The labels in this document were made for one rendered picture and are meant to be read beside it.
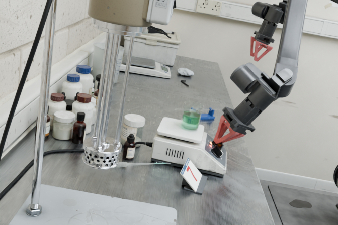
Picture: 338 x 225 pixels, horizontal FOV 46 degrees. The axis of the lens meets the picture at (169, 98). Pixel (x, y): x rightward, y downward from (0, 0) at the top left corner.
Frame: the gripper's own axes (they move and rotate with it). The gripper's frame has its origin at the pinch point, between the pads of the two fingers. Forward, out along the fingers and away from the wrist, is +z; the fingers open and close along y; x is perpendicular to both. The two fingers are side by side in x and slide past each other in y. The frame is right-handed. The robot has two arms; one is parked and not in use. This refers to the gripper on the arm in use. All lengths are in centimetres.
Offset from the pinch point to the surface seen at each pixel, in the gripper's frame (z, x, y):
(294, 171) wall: 31, -29, -174
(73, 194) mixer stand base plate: 18.3, 5.3, 39.9
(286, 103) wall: 0, -58, -148
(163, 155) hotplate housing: 9.6, -1.1, 13.9
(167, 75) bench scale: 17, -66, -46
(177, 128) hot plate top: 3.4, -5.8, 10.4
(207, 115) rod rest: 6.7, -23.0, -26.0
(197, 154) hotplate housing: 3.2, 3.6, 9.8
